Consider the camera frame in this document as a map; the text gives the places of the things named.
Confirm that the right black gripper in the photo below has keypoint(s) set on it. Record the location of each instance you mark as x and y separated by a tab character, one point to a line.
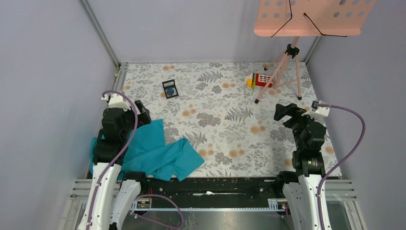
290	109

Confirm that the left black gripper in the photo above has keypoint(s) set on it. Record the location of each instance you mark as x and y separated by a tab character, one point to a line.
143	118

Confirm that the teal t-shirt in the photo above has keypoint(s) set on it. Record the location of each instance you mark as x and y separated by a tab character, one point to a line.
147	152

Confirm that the blue round brooch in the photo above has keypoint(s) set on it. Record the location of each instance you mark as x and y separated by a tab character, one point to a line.
170	92

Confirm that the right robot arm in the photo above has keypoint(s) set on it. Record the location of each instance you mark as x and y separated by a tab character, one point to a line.
304	188

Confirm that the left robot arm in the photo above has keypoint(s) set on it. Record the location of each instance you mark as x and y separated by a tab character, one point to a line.
103	210

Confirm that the black brooch display box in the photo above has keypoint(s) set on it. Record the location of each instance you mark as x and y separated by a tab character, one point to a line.
170	84

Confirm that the red toy block house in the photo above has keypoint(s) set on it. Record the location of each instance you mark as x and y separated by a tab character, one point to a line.
257	79

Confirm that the floral table mat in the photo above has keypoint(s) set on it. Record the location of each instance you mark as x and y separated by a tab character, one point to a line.
215	111

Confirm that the pink music stand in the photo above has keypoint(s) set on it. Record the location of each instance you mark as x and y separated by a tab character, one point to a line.
300	18

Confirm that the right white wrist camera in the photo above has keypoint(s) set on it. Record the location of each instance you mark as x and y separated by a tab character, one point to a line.
320	109

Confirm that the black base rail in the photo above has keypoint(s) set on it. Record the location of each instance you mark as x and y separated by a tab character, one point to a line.
212	192

